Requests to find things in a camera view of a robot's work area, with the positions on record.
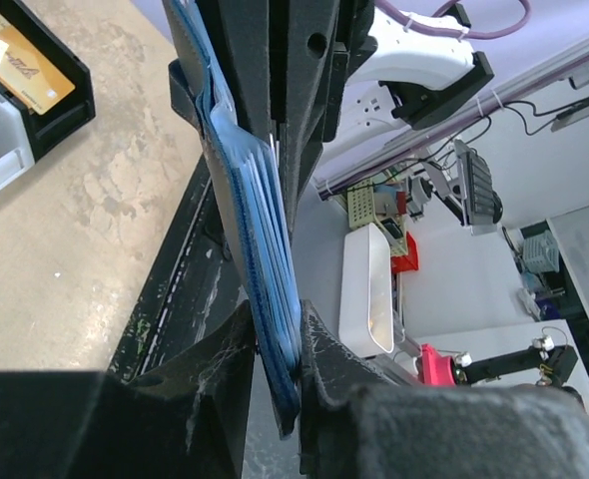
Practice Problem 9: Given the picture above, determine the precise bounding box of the pink fixture block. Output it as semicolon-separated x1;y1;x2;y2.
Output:
417;343;459;387

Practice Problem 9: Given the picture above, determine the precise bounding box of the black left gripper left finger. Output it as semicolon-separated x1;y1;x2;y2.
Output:
0;303;255;478

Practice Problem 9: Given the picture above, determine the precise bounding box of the black keyboard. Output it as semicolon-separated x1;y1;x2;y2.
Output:
453;140;503;236

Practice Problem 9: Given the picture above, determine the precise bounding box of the black bin with gold cards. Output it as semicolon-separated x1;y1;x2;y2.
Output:
0;1;96;160

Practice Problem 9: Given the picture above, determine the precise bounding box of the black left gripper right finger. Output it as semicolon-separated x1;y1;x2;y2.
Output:
299;300;589;478

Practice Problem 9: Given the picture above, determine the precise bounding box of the blue leather card holder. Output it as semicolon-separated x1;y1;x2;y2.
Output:
164;1;302;438

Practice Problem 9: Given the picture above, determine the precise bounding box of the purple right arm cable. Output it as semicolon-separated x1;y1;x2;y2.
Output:
376;0;533;40

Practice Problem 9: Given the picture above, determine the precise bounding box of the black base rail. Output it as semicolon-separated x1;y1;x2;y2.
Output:
108;159;251;383

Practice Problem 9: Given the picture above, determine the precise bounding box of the green perforated basket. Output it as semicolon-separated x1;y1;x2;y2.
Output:
346;180;408;256

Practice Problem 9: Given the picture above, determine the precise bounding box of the pile of gold cards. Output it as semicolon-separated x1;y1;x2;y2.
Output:
0;14;76;115

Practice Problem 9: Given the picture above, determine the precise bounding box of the red plastic basket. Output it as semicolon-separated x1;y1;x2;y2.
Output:
390;233;419;274

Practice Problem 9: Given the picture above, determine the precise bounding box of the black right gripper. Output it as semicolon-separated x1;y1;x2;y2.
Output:
197;0;376;234

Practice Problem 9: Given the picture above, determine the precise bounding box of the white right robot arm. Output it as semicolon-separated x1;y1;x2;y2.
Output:
165;1;493;229

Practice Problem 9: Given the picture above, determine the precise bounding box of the white oblong tray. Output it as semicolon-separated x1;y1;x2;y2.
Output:
338;224;394;358

